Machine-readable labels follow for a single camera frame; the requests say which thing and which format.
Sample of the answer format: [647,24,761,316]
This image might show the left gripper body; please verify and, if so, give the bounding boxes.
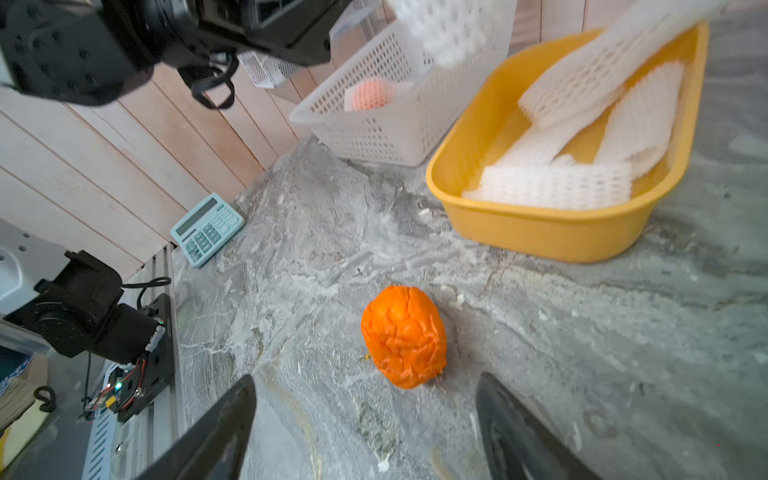
[197,0,349,66]

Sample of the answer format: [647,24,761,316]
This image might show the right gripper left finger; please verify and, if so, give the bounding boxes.
[138,375,257,480]

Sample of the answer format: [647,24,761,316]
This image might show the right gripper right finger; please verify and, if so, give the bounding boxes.
[475,372,598,479]

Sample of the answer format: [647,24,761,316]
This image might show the netted orange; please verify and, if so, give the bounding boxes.
[343,77,414,112]
[361,285,447,390]

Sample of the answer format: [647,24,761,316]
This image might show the removed white foam net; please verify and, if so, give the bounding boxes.
[518,0,727,129]

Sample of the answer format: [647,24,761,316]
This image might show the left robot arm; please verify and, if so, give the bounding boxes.
[1,0,348,110]

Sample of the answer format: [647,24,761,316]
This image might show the white plastic basket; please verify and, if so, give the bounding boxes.
[290,1,517,166]

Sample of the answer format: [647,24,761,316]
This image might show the teal calculator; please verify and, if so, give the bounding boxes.
[170,193,245,268]

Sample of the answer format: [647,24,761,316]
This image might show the yellow plastic tub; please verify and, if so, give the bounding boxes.
[425,21,711,265]

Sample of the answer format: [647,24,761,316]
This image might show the aluminium front rail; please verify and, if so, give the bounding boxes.
[80,242,187,480]

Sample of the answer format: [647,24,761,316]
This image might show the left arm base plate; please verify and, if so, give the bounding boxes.
[86,294,174,423]

